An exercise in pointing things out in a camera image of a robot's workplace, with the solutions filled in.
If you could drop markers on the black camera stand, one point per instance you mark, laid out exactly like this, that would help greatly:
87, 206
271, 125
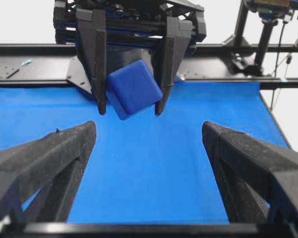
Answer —
270, 12

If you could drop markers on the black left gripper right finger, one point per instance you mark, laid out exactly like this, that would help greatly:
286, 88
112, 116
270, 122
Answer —
258, 181

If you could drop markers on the black aluminium table frame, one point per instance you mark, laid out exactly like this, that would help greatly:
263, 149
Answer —
49, 65

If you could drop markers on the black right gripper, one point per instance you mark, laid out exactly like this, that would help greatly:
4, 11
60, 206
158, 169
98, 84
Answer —
131, 23

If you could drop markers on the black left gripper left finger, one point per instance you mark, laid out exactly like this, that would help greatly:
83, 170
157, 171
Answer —
39, 179

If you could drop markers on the blue cube block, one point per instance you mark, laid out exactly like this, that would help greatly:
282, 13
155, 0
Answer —
132, 89

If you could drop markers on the blue table cloth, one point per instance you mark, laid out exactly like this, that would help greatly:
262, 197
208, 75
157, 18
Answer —
145, 169

